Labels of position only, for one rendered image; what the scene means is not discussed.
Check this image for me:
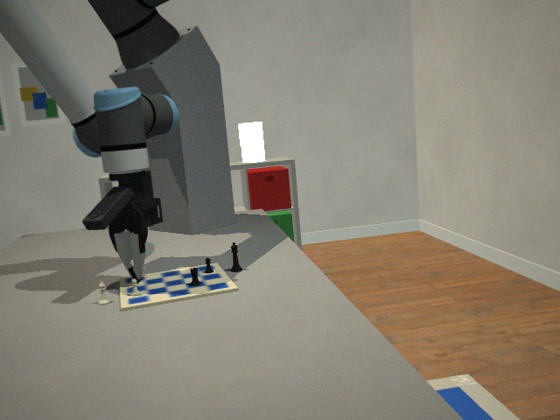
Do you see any white bishop chess piece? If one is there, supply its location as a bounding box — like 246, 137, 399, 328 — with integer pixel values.
99, 281, 110, 305

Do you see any white pawn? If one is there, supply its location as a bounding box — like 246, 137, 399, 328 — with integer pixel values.
130, 279, 141, 297

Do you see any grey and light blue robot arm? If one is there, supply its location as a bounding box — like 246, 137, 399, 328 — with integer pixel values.
0, 0, 179, 230

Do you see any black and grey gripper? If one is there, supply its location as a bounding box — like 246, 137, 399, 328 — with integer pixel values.
108, 171, 163, 279

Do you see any blue and cream chessboard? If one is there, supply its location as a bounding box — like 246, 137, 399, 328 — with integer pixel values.
119, 263, 238, 312

